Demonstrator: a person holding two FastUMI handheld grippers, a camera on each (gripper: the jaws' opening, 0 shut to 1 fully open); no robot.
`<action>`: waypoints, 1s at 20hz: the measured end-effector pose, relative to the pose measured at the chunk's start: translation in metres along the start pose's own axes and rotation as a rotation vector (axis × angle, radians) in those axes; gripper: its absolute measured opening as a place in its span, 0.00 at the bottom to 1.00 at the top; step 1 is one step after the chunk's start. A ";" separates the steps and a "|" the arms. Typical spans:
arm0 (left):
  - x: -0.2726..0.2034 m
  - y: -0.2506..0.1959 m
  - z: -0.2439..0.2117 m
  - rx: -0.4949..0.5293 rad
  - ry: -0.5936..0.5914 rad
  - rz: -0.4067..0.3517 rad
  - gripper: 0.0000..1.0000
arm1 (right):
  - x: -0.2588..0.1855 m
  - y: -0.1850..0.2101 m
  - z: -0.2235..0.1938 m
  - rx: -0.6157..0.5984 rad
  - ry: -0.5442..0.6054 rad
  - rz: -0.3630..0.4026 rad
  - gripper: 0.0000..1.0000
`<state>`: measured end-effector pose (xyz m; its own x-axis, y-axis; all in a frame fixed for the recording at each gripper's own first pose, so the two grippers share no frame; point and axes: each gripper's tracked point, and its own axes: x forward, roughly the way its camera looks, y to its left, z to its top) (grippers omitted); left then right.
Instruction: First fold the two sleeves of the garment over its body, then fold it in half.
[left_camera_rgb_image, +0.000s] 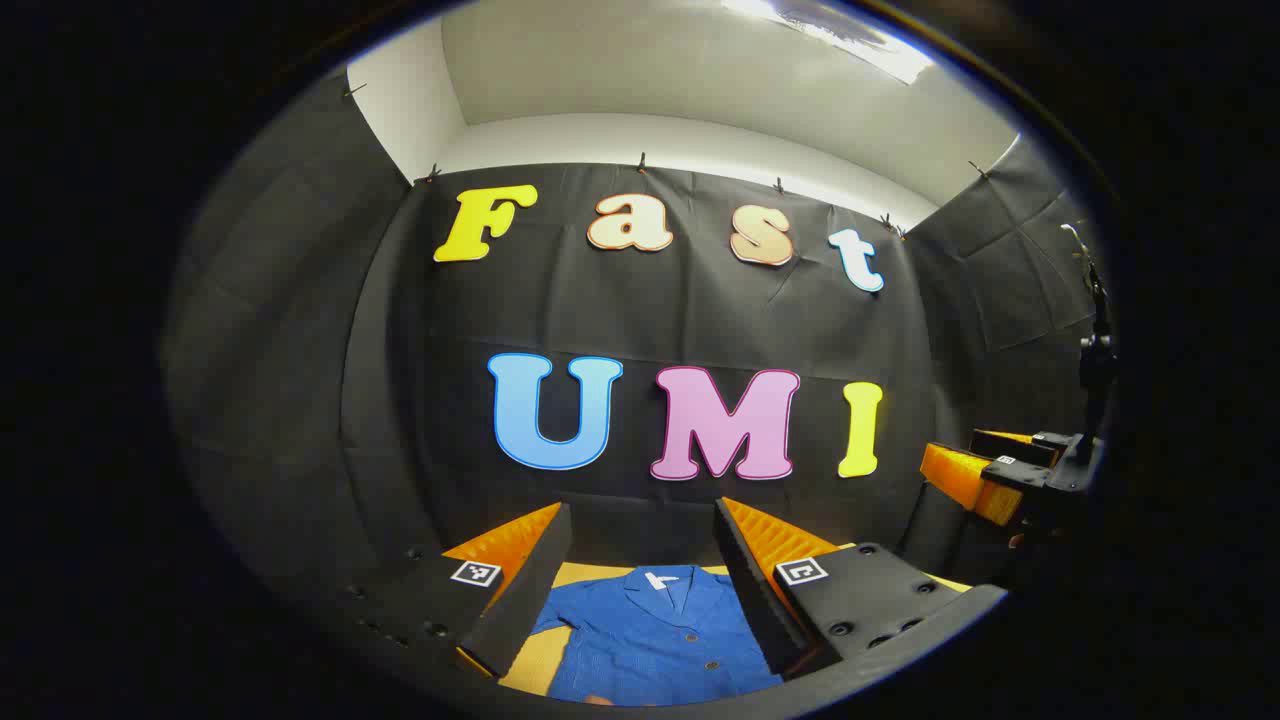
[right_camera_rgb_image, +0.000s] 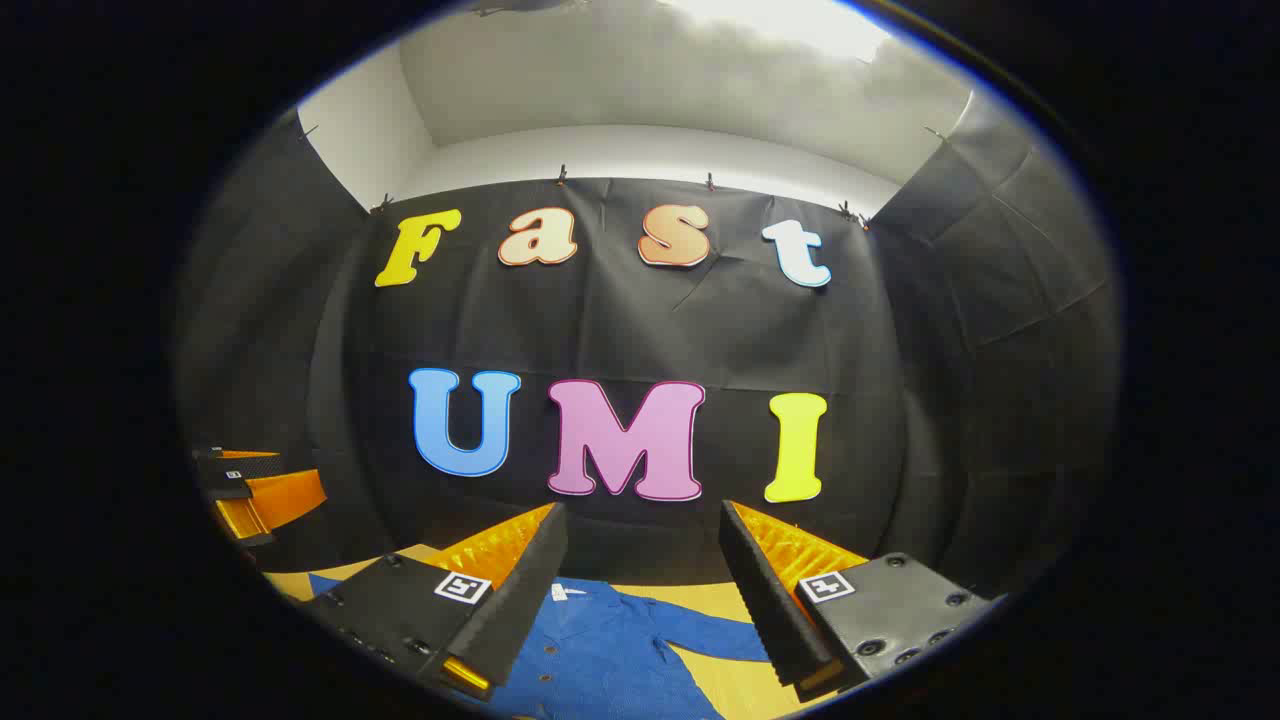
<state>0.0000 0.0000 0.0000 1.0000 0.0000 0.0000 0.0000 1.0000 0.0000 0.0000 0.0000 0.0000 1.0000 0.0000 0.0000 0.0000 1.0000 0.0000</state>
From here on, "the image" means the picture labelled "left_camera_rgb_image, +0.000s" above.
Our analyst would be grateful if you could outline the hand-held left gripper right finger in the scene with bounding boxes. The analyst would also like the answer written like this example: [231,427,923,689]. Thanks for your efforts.
[713,497,1007,682]

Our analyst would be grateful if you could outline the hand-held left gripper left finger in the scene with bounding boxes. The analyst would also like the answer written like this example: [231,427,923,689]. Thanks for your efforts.
[335,502,574,681]

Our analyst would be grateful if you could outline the blue button shirt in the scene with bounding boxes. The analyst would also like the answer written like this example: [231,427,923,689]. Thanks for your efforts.
[530,565,783,707]

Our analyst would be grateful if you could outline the black backdrop cloth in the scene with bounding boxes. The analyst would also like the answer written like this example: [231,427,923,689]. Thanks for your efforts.
[160,70,1113,621]

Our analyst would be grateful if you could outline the ceiling light panel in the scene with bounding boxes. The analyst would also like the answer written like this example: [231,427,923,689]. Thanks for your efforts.
[720,0,937,87]

